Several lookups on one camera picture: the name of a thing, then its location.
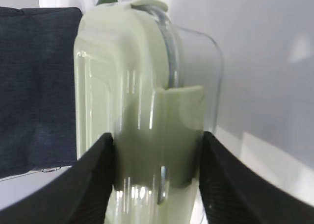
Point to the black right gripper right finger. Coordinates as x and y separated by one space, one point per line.
233 194

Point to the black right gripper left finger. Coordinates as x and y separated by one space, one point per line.
79 196

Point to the navy blue lunch bag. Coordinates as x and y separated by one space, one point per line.
37 94

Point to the green lidded glass container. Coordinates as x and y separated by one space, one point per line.
154 87

